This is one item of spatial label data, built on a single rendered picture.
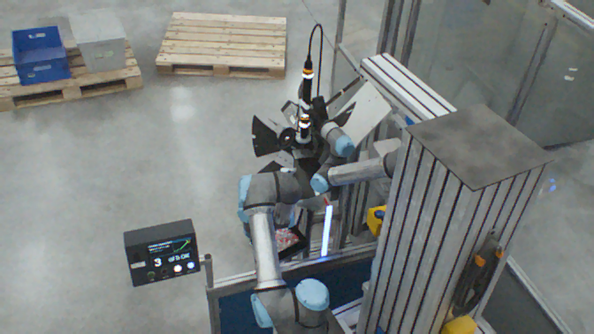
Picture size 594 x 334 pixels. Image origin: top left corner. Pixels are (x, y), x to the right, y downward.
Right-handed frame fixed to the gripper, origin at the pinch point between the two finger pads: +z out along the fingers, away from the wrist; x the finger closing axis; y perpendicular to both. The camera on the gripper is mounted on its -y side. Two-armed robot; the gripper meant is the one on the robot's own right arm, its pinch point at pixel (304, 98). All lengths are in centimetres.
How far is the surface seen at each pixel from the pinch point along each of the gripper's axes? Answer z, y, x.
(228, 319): -30, 92, -52
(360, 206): 24, 119, 64
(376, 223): -45, 42, 14
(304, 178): -15.8, 30.8, -6.7
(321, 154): -2.1, 33.8, 10.5
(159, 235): -26, 24, -75
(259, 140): 32, 44, -6
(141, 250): -28, 27, -83
